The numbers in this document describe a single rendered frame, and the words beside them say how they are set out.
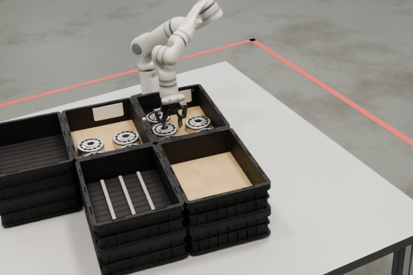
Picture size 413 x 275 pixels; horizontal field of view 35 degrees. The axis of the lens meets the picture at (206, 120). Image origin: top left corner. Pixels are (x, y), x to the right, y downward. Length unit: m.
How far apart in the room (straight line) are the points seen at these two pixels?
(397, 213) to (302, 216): 0.34
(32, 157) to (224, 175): 0.77
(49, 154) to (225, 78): 1.12
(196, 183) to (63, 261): 0.53
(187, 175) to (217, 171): 0.11
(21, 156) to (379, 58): 3.31
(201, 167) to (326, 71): 2.71
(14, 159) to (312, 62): 3.04
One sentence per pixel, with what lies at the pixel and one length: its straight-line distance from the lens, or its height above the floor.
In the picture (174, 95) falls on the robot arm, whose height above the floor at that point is 1.03.
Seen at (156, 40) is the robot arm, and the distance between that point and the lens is 2.86.
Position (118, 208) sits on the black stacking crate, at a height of 0.83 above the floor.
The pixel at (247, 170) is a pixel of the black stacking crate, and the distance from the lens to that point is 2.37.
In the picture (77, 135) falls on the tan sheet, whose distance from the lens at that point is 2.75.
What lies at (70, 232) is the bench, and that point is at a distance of 2.44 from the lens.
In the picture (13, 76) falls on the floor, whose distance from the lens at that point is 5.40.
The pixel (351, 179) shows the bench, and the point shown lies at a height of 0.70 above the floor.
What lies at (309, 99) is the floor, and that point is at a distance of 4.63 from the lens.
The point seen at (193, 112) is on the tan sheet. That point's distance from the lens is 2.81.
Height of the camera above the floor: 2.20
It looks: 30 degrees down
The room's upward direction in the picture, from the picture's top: 4 degrees counter-clockwise
